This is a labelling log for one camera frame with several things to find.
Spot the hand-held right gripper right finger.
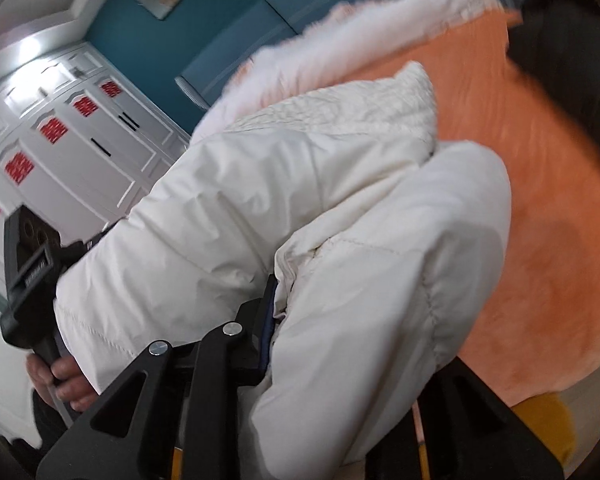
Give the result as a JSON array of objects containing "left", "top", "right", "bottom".
[{"left": 366, "top": 356, "right": 566, "bottom": 480}]

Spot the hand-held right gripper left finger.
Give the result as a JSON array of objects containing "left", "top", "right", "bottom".
[{"left": 36, "top": 274, "right": 280, "bottom": 480}]

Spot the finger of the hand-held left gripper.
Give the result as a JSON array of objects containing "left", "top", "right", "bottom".
[{"left": 60, "top": 222, "right": 126, "bottom": 263}]

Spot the white padded jacket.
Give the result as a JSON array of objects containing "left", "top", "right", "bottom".
[{"left": 54, "top": 61, "right": 514, "bottom": 480}]

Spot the person's left forearm dark sleeve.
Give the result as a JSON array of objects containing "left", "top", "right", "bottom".
[{"left": 30, "top": 395, "right": 76, "bottom": 461}]

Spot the person's left hand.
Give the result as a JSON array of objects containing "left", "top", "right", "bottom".
[{"left": 26, "top": 352, "right": 99, "bottom": 413}]

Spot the white panelled wardrobe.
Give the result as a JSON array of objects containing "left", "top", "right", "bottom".
[{"left": 0, "top": 42, "right": 192, "bottom": 313}]

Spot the white bed sheet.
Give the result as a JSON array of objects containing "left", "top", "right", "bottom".
[{"left": 555, "top": 355, "right": 600, "bottom": 461}]

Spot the orange fleece blanket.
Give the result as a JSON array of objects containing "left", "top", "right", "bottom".
[{"left": 225, "top": 10, "right": 600, "bottom": 397}]

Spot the teal padded headboard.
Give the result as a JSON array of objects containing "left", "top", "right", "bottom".
[{"left": 174, "top": 0, "right": 412, "bottom": 111}]

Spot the white fluffy pillow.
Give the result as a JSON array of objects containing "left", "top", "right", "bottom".
[{"left": 190, "top": 0, "right": 507, "bottom": 142}]

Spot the dark cloth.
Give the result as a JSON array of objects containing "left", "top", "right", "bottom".
[{"left": 505, "top": 0, "right": 600, "bottom": 173}]

